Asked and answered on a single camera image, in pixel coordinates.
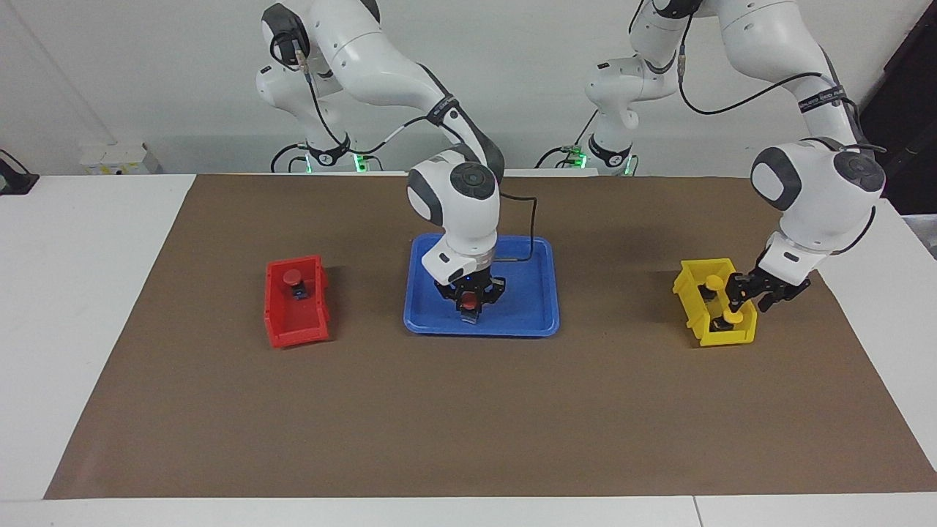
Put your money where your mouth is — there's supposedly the blue plastic tray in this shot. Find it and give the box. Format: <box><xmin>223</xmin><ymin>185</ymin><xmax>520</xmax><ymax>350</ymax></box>
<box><xmin>403</xmin><ymin>233</ymin><xmax>561</xmax><ymax>337</ymax></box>

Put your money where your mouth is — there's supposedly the yellow plastic bin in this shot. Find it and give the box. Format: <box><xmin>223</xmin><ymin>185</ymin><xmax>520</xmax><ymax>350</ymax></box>
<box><xmin>673</xmin><ymin>258</ymin><xmax>758</xmax><ymax>348</ymax></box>

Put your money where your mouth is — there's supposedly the brown paper table mat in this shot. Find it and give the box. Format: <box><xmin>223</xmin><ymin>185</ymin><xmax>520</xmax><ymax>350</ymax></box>
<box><xmin>44</xmin><ymin>173</ymin><xmax>937</xmax><ymax>500</ymax></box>

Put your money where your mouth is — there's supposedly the red plastic bin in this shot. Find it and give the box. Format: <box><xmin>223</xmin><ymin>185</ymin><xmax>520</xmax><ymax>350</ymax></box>
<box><xmin>264</xmin><ymin>255</ymin><xmax>331</xmax><ymax>348</ymax></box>

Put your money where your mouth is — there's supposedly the black stand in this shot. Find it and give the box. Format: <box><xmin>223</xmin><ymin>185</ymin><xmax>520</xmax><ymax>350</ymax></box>
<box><xmin>860</xmin><ymin>0</ymin><xmax>937</xmax><ymax>217</ymax></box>

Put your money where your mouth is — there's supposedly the white power strip box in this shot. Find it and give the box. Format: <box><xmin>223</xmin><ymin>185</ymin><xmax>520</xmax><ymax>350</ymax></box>
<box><xmin>79</xmin><ymin>143</ymin><xmax>162</xmax><ymax>175</ymax></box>

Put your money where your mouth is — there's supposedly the black table clamp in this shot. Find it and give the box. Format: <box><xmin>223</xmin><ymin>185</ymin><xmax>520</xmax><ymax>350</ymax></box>
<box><xmin>0</xmin><ymin>150</ymin><xmax>39</xmax><ymax>196</ymax></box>

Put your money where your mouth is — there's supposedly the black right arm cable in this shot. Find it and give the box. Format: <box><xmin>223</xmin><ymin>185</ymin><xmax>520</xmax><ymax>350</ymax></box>
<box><xmin>271</xmin><ymin>33</ymin><xmax>539</xmax><ymax>263</ymax></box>

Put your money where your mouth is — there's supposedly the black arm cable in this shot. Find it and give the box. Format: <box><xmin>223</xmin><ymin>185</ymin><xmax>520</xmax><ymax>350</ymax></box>
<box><xmin>271</xmin><ymin>33</ymin><xmax>539</xmax><ymax>263</ymax></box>
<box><xmin>677</xmin><ymin>40</ymin><xmax>886</xmax><ymax>154</ymax></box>

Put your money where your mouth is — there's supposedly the black left base cable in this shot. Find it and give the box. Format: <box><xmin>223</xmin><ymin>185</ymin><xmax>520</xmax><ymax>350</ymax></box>
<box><xmin>534</xmin><ymin>110</ymin><xmax>601</xmax><ymax>169</ymax></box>

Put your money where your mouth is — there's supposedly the black base cable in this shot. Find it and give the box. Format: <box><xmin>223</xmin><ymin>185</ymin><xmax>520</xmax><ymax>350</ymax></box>
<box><xmin>534</xmin><ymin>110</ymin><xmax>601</xmax><ymax>169</ymax></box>
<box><xmin>270</xmin><ymin>142</ymin><xmax>310</xmax><ymax>173</ymax></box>

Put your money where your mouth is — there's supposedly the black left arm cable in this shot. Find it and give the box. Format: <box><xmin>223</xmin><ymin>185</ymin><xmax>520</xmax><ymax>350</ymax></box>
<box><xmin>677</xmin><ymin>40</ymin><xmax>886</xmax><ymax>154</ymax></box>

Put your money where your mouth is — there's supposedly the black right base cable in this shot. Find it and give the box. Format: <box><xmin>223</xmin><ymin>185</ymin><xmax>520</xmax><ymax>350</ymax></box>
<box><xmin>270</xmin><ymin>142</ymin><xmax>310</xmax><ymax>173</ymax></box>

